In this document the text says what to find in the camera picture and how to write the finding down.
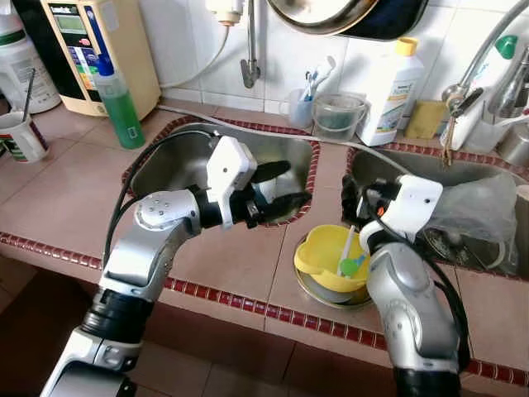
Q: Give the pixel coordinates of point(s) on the white tap diverter fitting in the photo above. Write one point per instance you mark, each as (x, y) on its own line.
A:
(225, 10)

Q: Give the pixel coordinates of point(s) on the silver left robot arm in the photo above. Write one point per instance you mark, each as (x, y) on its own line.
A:
(140, 256)

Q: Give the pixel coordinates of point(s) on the white bottle with yellow cap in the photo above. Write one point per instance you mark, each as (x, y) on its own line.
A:
(393, 95)

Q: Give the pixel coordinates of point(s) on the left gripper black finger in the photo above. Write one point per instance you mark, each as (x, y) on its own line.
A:
(285, 205)
(269, 171)

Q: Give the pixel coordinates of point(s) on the beige water ionizer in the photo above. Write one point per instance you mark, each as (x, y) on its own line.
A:
(99, 50)

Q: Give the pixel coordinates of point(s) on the small metal cup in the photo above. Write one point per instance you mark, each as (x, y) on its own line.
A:
(514, 145)

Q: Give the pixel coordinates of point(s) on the dark red base cabinet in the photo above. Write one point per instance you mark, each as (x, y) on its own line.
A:
(25, 331)

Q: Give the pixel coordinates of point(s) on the white printed mug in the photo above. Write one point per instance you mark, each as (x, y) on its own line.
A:
(21, 136)

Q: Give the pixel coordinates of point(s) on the dark metal teaspoon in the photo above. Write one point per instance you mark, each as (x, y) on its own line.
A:
(29, 91)

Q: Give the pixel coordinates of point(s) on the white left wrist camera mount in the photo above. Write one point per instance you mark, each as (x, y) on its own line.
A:
(227, 169)

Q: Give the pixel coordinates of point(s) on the chrome wall tap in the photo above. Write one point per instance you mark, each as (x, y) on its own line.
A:
(250, 58)

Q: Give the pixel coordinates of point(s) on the blue white toothbrush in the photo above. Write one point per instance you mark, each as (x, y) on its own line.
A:
(318, 74)

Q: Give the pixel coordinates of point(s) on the mustard yellow sponge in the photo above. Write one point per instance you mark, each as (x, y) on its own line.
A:
(426, 120)

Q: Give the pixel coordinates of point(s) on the stainless steel sink basin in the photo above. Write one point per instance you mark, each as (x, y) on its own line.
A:
(413, 164)
(173, 161)

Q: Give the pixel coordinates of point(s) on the yellow plastic bowl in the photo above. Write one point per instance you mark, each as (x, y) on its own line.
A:
(318, 252)

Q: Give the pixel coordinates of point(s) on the clear toothbrush cup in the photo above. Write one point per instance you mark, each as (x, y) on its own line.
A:
(299, 107)

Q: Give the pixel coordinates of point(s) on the white plastic jug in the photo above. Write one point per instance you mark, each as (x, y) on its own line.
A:
(25, 66)

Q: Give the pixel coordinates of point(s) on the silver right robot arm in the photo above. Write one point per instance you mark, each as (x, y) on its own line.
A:
(405, 306)

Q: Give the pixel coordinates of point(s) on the green dish soap bottle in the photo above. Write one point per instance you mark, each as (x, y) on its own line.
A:
(122, 107)

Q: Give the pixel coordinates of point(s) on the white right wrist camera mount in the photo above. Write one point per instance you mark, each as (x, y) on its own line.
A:
(409, 207)

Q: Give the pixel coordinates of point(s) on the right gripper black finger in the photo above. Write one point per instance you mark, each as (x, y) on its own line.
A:
(350, 188)
(354, 217)

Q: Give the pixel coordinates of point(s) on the chrome sink faucet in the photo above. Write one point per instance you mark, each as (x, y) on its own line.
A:
(488, 66)

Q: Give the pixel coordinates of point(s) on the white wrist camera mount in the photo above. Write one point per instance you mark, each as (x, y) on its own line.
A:
(409, 207)
(227, 169)

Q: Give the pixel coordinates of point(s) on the small clear plastic bucket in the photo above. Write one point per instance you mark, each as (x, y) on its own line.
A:
(337, 116)

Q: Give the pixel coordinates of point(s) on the round metal plate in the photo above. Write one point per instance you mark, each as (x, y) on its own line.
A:
(331, 299)

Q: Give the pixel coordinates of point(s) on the white bottle with green cap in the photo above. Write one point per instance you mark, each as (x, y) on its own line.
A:
(507, 47)

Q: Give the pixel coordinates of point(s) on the hanging metal pan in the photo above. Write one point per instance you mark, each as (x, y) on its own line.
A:
(347, 16)

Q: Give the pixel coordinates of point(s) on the clear plastic bag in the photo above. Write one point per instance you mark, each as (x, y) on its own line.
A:
(479, 215)

